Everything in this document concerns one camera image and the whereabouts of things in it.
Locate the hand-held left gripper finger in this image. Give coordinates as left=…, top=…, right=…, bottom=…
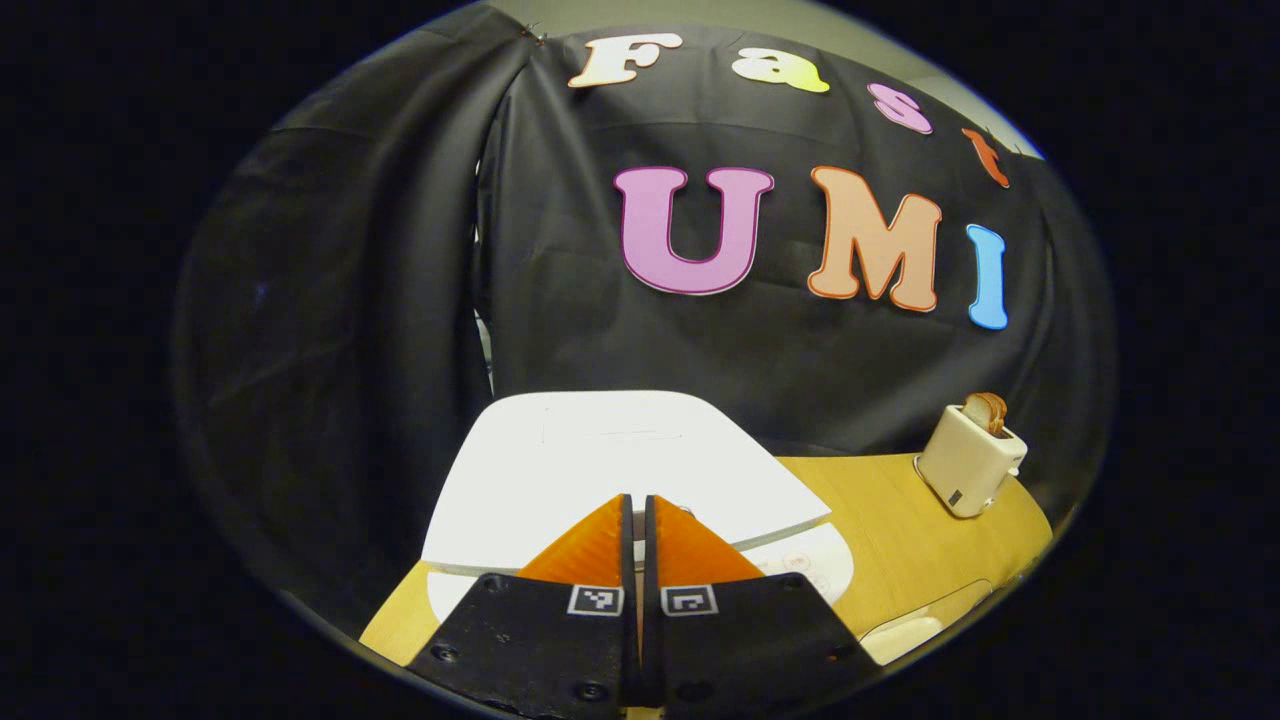
left=640, top=495, right=881, bottom=713
left=405, top=493, right=641, bottom=716

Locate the white rice cooker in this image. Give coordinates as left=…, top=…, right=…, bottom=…
left=420, top=390, right=857, bottom=641

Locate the white rice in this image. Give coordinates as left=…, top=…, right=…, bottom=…
left=865, top=615, right=946, bottom=665

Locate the white toaster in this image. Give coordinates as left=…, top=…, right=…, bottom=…
left=915, top=405, right=1029, bottom=519

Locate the black backdrop cloth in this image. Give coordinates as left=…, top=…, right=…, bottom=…
left=170, top=5, right=1116, bottom=641

